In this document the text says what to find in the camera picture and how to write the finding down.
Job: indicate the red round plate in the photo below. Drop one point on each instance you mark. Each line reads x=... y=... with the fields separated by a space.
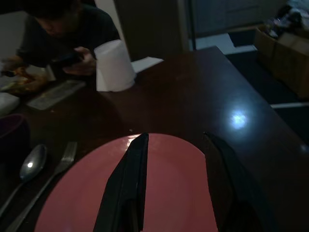
x=173 y=188

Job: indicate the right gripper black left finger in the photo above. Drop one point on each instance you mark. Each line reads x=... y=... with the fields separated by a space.
x=128 y=183

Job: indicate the dark purple cup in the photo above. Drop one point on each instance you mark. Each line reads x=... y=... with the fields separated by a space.
x=12 y=135

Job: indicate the silver fork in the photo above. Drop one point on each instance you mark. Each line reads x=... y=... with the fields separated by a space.
x=65 y=157

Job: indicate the white paper sheet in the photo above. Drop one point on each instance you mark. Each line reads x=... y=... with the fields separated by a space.
x=147 y=63

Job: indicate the person's left hand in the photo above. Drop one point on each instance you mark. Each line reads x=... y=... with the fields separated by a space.
x=84 y=65

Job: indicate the black phone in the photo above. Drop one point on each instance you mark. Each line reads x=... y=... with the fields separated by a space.
x=65 y=59

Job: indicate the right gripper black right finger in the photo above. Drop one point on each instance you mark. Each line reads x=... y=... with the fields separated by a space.
x=231 y=188

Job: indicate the person in dark shirt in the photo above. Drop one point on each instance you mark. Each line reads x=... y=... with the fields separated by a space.
x=72 y=26

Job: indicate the food in takeaway container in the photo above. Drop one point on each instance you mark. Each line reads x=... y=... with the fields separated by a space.
x=26 y=79

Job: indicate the large cardboard box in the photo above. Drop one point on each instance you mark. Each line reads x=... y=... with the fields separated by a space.
x=289 y=60

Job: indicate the white paper towel roll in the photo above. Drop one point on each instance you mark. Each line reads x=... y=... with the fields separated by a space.
x=113 y=65

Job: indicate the silver spoon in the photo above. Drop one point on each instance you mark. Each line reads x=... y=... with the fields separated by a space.
x=32 y=162

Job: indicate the clear plastic lid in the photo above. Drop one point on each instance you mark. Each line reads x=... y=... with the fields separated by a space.
x=55 y=93

